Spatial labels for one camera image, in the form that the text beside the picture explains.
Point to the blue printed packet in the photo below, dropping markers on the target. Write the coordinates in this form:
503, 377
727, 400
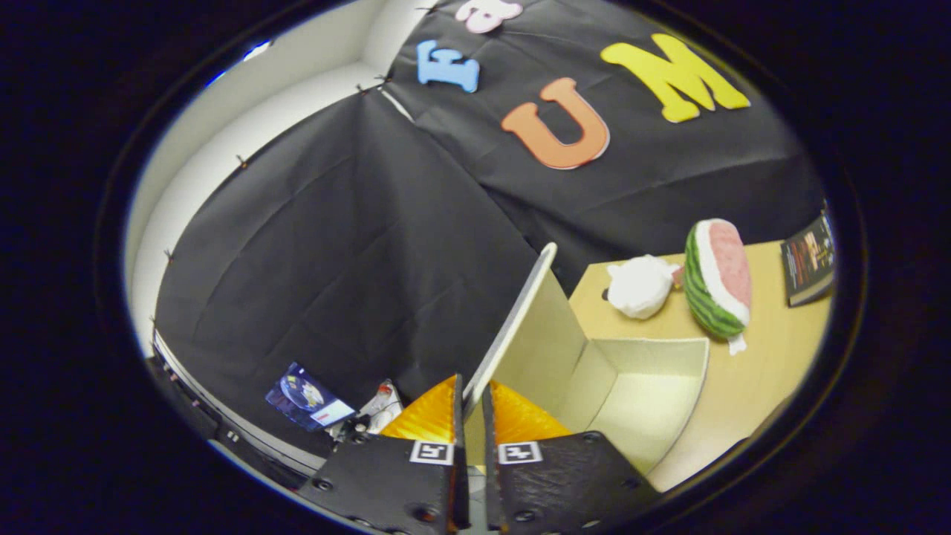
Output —
308, 397

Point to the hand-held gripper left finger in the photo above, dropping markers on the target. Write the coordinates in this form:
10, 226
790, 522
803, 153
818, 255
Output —
459, 446

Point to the grey fabric storage box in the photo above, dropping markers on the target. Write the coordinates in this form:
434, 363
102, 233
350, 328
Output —
639, 394

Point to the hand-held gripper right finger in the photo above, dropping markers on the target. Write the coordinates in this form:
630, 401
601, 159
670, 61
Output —
488, 446

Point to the white plastic bag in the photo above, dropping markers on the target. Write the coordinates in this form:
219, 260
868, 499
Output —
383, 409

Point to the white plush toy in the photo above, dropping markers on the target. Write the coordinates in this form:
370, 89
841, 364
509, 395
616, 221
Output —
640, 286

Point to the watermelon slice plush toy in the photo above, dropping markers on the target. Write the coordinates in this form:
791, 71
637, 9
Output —
717, 282

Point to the black cover book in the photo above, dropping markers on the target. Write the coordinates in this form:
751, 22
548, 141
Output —
808, 260

